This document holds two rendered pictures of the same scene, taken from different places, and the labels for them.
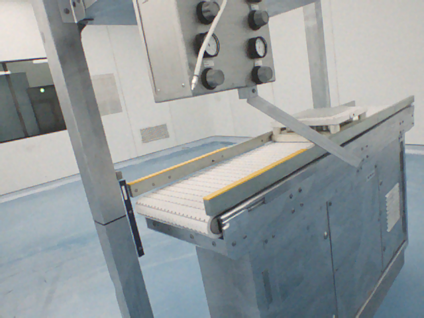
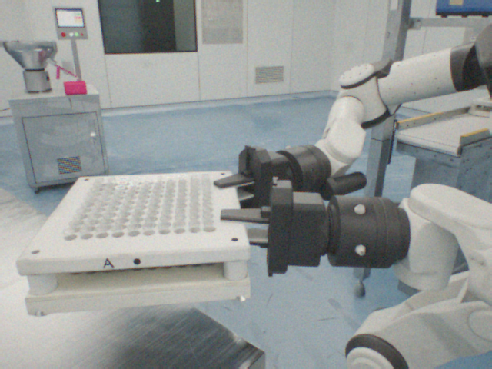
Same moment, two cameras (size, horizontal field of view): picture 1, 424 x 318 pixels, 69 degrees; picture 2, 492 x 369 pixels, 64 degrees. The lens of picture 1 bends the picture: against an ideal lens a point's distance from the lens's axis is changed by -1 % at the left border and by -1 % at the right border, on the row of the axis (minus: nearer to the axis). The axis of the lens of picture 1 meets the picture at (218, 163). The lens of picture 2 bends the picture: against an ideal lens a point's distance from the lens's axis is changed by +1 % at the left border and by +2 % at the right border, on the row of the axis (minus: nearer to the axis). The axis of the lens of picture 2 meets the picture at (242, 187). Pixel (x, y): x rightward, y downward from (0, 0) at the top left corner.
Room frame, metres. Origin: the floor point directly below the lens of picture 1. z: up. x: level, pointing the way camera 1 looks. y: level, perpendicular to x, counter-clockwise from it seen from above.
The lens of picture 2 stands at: (-1.01, 0.66, 1.28)
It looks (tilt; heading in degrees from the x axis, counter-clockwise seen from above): 23 degrees down; 8
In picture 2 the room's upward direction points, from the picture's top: straight up
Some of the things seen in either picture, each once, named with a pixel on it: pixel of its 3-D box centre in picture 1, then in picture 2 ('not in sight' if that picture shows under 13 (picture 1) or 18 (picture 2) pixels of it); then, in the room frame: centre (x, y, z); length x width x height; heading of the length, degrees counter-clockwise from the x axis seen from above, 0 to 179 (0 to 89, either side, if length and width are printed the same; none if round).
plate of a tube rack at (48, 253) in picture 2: not in sight; (149, 211); (-0.55, 0.84, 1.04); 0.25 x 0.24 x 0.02; 14
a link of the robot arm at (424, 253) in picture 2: not in sight; (405, 234); (-0.55, 0.51, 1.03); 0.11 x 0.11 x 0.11; 6
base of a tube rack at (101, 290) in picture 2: not in sight; (152, 242); (-0.55, 0.84, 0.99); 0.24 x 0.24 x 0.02; 14
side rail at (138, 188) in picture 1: (283, 130); (476, 108); (1.16, -0.26, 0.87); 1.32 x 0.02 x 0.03; 133
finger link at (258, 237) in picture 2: not in sight; (244, 239); (-0.58, 0.71, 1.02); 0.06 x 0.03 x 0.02; 96
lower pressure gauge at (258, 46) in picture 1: (258, 47); not in sight; (0.58, -0.11, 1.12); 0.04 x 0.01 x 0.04; 133
